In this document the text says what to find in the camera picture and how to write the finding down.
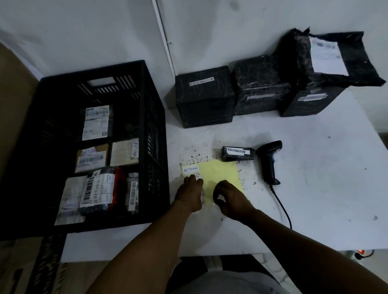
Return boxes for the black wrapped long box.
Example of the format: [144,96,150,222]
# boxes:
[278,74,347,118]

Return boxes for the person's left forearm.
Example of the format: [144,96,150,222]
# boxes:
[86,202,203,294]

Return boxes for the brown cardboard sheet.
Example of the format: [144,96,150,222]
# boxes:
[0,42,41,182]

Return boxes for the black lattice crate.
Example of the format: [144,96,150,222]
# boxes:
[26,233,68,294]

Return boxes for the black scanner cable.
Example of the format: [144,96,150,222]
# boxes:
[269,184,293,230]

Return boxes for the black wrapped cube box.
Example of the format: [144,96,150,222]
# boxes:
[175,66,236,129]

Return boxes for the white poly mailer parcel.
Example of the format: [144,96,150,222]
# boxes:
[54,175,89,226]

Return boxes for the black parcel with barcode labels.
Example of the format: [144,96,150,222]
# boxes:
[79,167,117,216]

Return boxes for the black wrapped glossy box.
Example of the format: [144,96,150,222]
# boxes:
[232,54,292,116]

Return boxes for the person's grey garment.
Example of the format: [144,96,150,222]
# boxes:
[169,270,290,294]

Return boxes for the narrow black parcel white label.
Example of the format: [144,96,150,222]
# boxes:
[125,172,139,214]

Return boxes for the person's right hand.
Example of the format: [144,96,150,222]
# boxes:
[213,180,257,225]

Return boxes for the person's left hand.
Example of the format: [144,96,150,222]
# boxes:
[174,175,204,213]

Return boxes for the brown cardboard box with label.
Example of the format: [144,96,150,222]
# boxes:
[74,144,110,174]

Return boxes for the power strip with red light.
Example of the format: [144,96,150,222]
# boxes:
[354,249,375,261]

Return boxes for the small black wrapped parcel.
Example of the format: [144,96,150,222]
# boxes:
[221,146,258,162]

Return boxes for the beige box with handwritten label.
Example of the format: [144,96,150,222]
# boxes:
[109,138,140,167]

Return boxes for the black parcel with white label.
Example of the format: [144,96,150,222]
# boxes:
[79,104,114,142]

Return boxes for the black handheld barcode scanner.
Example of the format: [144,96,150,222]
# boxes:
[256,141,283,186]

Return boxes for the white wall conduit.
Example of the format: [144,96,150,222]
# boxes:
[152,0,177,78]

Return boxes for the yellow sticker backing sheet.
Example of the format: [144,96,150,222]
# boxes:
[181,160,244,207]

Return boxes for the large black plastic crate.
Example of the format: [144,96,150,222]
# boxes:
[0,60,171,241]

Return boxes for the printed cardboard box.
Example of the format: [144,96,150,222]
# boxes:
[0,236,110,294]

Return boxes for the black poly bag parcel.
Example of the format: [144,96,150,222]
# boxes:
[277,27,386,89]

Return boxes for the red parcel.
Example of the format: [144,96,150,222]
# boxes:
[110,167,128,212]

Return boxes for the person's right forearm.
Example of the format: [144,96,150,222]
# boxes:
[242,209,388,294]

